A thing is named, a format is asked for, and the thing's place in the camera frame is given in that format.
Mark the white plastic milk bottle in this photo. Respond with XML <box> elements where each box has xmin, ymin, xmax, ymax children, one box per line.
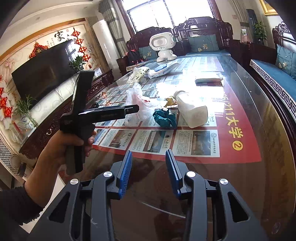
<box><xmin>174</xmin><ymin>90</ymin><xmax>208</xmax><ymax>128</ymax></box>

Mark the gold snack wrapper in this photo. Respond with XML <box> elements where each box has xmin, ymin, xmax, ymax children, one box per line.
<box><xmin>164</xmin><ymin>96</ymin><xmax>178</xmax><ymax>108</ymax></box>

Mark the left forearm dark sleeve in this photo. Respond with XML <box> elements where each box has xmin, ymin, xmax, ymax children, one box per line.
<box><xmin>1</xmin><ymin>187</ymin><xmax>43</xmax><ymax>240</ymax></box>

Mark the person's left hand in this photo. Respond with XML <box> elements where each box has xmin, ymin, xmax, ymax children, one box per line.
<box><xmin>25</xmin><ymin>131</ymin><xmax>96</xmax><ymax>208</ymax></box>

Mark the black phone on gripper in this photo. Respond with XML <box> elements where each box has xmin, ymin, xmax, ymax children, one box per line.
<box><xmin>70</xmin><ymin>70</ymin><xmax>95</xmax><ymax>115</ymax></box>

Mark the green plant in vase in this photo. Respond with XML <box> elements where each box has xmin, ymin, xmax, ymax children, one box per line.
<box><xmin>69</xmin><ymin>55</ymin><xmax>86</xmax><ymax>72</ymax></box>

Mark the teal crumpled wrapper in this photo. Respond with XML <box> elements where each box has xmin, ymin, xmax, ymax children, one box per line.
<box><xmin>152</xmin><ymin>109</ymin><xmax>177</xmax><ymax>128</ymax></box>

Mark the pink white plastic bag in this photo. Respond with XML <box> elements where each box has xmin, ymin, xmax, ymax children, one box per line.
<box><xmin>125</xmin><ymin>83</ymin><xmax>157</xmax><ymax>126</ymax></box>

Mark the wooden tv cabinet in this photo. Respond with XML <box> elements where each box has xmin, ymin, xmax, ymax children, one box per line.
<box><xmin>19</xmin><ymin>70</ymin><xmax>114</xmax><ymax>159</ymax></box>

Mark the black flat television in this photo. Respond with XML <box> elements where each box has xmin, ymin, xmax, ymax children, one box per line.
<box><xmin>12</xmin><ymin>40</ymin><xmax>76</xmax><ymax>105</ymax></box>

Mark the white standing air conditioner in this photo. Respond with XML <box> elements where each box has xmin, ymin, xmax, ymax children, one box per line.
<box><xmin>92</xmin><ymin>20</ymin><xmax>122</xmax><ymax>80</ymax></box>

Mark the red chinese knot ornament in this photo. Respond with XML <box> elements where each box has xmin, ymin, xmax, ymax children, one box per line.
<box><xmin>29</xmin><ymin>42</ymin><xmax>49</xmax><ymax>59</ymax></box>

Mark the wooden armchair left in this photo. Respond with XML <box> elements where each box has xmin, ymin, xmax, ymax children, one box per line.
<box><xmin>116</xmin><ymin>27</ymin><xmax>173</xmax><ymax>76</ymax></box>

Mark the wooden armchair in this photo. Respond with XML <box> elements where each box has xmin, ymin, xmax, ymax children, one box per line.
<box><xmin>173</xmin><ymin>16</ymin><xmax>233</xmax><ymax>55</ymax></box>
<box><xmin>116</xmin><ymin>27</ymin><xmax>173</xmax><ymax>76</ymax></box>

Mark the teal pillow left chair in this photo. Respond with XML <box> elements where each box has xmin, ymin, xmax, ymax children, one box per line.
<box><xmin>139</xmin><ymin>46</ymin><xmax>158</xmax><ymax>61</ymax></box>

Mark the teal pillow chair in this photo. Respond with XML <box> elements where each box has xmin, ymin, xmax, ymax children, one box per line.
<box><xmin>139</xmin><ymin>46</ymin><xmax>158</xmax><ymax>61</ymax></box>
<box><xmin>188</xmin><ymin>35</ymin><xmax>219</xmax><ymax>53</ymax></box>

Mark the white robot toy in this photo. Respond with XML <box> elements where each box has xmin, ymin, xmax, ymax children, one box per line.
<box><xmin>149</xmin><ymin>32</ymin><xmax>177</xmax><ymax>62</ymax></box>

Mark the left grey curtain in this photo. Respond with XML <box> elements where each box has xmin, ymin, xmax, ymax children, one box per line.
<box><xmin>98</xmin><ymin>0</ymin><xmax>128</xmax><ymax>57</ymax></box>

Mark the grey curtain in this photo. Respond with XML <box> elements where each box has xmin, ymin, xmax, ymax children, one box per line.
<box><xmin>98</xmin><ymin>0</ymin><xmax>128</xmax><ymax>57</ymax></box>
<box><xmin>229</xmin><ymin>0</ymin><xmax>253</xmax><ymax>43</ymax></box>

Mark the window with bars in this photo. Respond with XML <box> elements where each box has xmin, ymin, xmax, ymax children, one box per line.
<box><xmin>115</xmin><ymin>0</ymin><xmax>222</xmax><ymax>35</ymax></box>

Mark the teal pillow right chair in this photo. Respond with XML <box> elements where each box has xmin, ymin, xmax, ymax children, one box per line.
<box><xmin>188</xmin><ymin>35</ymin><xmax>219</xmax><ymax>53</ymax></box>

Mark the wooden armchair right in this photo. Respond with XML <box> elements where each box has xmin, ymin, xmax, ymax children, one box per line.
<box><xmin>173</xmin><ymin>16</ymin><xmax>233</xmax><ymax>55</ymax></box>

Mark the blue sofa seat cushion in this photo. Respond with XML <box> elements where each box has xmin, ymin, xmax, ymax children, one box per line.
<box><xmin>249</xmin><ymin>59</ymin><xmax>295</xmax><ymax>120</ymax></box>

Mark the long wooden sofa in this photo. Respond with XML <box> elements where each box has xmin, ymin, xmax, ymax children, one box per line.
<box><xmin>249</xmin><ymin>21</ymin><xmax>296</xmax><ymax>149</ymax></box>

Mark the right grey curtain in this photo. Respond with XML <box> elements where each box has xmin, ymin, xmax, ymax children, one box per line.
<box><xmin>229</xmin><ymin>0</ymin><xmax>253</xmax><ymax>43</ymax></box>

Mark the blue floral pillow far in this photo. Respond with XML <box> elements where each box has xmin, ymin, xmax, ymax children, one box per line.
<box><xmin>275</xmin><ymin>44</ymin><xmax>296</xmax><ymax>79</ymax></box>

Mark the corner potted plant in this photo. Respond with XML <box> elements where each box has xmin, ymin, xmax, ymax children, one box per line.
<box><xmin>254</xmin><ymin>22</ymin><xmax>267</xmax><ymax>45</ymax></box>

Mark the gold framed tree painting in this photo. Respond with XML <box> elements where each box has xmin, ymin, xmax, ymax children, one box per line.
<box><xmin>259</xmin><ymin>0</ymin><xmax>278</xmax><ymax>16</ymax></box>

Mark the red chinese knot string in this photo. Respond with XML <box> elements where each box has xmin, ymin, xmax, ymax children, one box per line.
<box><xmin>70</xmin><ymin>27</ymin><xmax>92</xmax><ymax>63</ymax></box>

